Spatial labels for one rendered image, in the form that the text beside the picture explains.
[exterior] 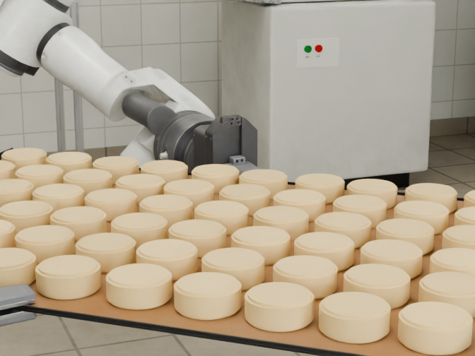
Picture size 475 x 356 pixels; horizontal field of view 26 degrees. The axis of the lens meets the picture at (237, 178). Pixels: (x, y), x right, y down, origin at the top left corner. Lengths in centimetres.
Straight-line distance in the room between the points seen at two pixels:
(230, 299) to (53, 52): 70
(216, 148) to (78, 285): 39
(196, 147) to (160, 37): 399
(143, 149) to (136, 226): 41
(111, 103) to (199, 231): 48
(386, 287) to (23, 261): 28
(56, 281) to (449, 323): 29
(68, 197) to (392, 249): 33
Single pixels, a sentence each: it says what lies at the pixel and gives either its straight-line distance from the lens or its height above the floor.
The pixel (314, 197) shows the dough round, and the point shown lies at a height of 102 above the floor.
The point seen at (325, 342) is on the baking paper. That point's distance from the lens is 72.
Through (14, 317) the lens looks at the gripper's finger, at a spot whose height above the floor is 99.
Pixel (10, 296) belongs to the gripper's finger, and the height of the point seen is 101.
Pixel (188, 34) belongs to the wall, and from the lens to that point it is 520.
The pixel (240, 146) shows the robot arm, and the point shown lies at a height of 102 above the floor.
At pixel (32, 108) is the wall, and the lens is 507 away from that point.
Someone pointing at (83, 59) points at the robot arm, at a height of 109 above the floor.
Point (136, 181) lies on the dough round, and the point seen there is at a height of 102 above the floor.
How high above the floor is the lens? 129
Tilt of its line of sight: 15 degrees down
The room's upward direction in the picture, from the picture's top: straight up
